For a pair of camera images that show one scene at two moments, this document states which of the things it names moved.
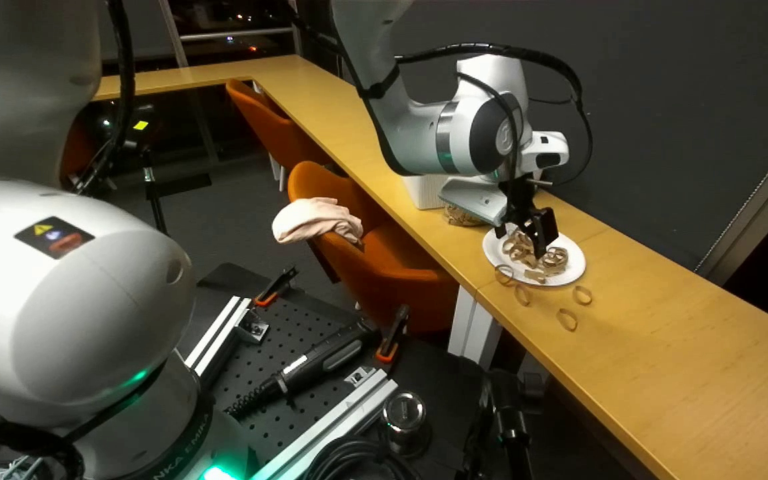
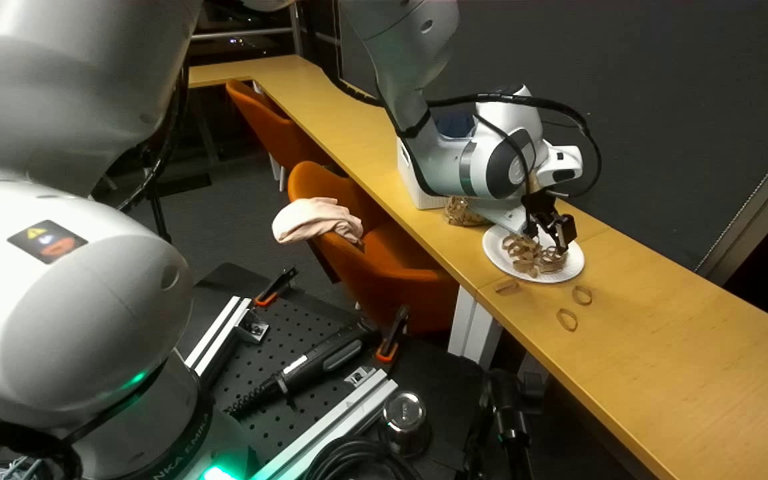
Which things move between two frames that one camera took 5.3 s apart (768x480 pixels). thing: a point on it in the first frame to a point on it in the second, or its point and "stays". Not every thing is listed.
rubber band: x=582 y=297 stays
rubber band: x=565 y=318 stays
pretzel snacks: x=545 y=261 stays
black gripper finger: x=541 y=228 to x=565 y=229
